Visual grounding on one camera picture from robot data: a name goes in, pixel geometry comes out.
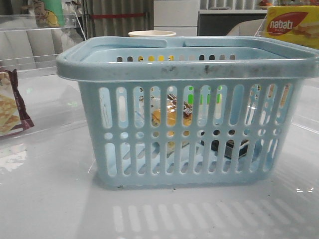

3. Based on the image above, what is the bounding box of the bagged yellow bread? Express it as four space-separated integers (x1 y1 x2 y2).
136 92 194 160

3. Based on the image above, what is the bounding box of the black tissue pack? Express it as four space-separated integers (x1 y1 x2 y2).
199 129 250 160

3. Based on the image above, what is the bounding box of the light blue plastic basket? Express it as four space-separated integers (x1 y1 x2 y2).
56 36 319 188

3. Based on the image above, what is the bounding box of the green red puzzle cube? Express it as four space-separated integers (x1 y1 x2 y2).
186 85 223 105

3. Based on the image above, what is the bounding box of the yellow paper cup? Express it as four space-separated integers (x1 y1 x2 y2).
128 30 176 37

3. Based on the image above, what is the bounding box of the corn print snack box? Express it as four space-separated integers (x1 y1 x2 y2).
250 84 293 109

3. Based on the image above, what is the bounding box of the white cabinet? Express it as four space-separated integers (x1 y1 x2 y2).
154 0 200 36

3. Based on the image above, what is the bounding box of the red stanchion barrier belt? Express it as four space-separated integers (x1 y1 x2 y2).
90 12 147 19

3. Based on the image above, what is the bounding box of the clear acrylic left display shelf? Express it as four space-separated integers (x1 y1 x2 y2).
0 13 85 145

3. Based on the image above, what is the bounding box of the brown cracker snack bag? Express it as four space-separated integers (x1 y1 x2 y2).
0 70 34 137

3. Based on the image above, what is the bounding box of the green cartoon snack bag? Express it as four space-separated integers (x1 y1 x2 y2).
32 0 65 27

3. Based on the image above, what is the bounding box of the fruit plate on counter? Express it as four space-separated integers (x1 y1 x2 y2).
258 0 273 7

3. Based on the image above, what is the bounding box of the yellow nabati wafer box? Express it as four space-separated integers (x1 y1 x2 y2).
263 5 319 49

